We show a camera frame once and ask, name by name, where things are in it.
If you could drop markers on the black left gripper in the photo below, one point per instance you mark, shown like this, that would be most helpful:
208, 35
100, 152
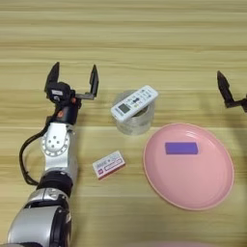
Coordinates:
66, 112

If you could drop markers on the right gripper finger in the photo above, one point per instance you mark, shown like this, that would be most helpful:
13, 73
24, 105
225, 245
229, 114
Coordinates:
224, 88

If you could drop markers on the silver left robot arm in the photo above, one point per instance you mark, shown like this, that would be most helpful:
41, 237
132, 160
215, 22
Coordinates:
58, 151

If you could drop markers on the pink round plate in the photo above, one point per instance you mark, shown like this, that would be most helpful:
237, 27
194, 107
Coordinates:
189, 183

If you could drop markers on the purple rectangular block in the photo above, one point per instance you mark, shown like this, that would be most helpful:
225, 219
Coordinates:
181, 148

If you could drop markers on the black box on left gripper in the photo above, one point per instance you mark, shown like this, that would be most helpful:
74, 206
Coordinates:
58, 91

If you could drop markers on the clear tape roll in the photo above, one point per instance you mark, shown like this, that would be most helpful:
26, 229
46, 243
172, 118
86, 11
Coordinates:
135, 127

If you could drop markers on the small red white box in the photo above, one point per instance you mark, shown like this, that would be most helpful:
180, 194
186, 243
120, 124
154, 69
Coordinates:
108, 164

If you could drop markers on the white remote control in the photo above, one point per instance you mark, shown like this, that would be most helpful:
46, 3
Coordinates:
133, 103

